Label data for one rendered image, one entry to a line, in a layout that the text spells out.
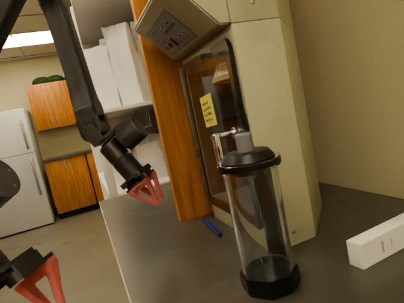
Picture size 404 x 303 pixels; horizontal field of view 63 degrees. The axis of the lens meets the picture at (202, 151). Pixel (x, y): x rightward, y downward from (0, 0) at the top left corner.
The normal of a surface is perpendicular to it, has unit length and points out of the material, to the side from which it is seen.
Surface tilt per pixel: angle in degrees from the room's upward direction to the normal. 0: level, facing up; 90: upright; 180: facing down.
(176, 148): 90
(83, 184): 90
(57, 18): 93
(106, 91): 93
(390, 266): 0
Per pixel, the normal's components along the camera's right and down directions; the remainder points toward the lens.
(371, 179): -0.91, 0.23
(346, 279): -0.20, -0.97
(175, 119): 0.36, 0.05
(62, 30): -0.07, 0.14
